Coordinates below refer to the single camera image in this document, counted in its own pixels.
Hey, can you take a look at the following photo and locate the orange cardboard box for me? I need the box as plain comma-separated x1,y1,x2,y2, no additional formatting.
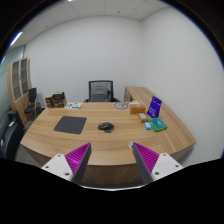
129,104,146,114

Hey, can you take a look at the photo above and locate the wooden bookshelf cabinet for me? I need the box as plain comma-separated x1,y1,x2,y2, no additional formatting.
7,58,32,124

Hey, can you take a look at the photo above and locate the small tan box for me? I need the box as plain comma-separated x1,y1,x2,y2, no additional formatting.
137,113,148,122

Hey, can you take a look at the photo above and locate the brown cardboard box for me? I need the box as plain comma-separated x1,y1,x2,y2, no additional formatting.
53,98,67,108

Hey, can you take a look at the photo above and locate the black computer mouse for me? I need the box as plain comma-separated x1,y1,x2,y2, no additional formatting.
98,122,115,133

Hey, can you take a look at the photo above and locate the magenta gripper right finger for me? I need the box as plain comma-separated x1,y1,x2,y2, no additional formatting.
130,141,183,184

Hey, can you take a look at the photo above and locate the small blue box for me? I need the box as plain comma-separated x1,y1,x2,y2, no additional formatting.
144,122,152,130

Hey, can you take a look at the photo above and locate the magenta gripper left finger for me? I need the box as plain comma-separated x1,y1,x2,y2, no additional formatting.
42,143,92,185

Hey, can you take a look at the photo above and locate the black chair at left edge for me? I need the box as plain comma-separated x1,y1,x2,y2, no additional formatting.
0,110,24,160

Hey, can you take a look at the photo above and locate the purple standing card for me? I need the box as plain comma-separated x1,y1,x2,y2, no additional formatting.
147,96,162,118

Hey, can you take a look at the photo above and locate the black box on top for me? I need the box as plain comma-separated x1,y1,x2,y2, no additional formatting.
53,92,65,100

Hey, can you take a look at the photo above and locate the dark grey mouse pad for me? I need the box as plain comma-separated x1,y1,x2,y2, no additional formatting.
54,116,86,134

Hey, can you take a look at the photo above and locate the green flat box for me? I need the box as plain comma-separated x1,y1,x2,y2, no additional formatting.
149,118,167,132

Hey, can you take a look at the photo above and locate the black mesh office chair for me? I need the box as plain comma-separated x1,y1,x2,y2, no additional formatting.
86,80,118,102

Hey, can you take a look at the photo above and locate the wooden side cabinet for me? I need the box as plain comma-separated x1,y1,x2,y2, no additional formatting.
124,86,154,107

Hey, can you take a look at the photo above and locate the black visitor chair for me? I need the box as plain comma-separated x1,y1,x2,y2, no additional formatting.
24,88,41,117

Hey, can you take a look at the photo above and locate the round grey coaster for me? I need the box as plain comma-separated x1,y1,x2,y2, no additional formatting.
114,102,129,110

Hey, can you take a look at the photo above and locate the small brown box left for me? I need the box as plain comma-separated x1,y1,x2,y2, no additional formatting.
45,95,53,108

